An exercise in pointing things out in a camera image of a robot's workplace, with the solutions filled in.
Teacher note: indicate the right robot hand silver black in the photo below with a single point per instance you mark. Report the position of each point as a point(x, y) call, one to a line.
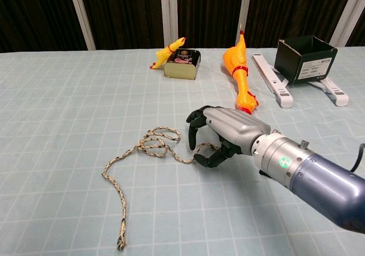
point(236, 127)

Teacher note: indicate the right robot arm blue grey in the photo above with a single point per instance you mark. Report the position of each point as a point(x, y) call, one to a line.
point(328, 182)

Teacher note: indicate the white folding laptop stand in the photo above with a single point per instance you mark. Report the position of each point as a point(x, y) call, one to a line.
point(282, 95)

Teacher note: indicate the large orange rubber chicken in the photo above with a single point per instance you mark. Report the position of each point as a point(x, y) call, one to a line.
point(239, 68)

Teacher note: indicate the rectangular luncheon meat tin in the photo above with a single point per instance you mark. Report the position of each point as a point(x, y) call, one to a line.
point(179, 71)

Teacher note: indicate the open black cardboard box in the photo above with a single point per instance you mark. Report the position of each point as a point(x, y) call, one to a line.
point(313, 68)

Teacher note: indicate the small yellow rubber chicken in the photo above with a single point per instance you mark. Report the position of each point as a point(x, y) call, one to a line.
point(164, 56)

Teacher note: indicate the dark brown pleated curtain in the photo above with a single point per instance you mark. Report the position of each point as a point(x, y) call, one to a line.
point(128, 11)

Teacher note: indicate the light blue checked tablecloth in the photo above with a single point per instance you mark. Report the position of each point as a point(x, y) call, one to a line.
point(57, 110)

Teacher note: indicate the white metal frame post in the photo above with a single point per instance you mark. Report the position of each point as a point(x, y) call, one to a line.
point(82, 19)
point(245, 11)
point(168, 13)
point(352, 13)

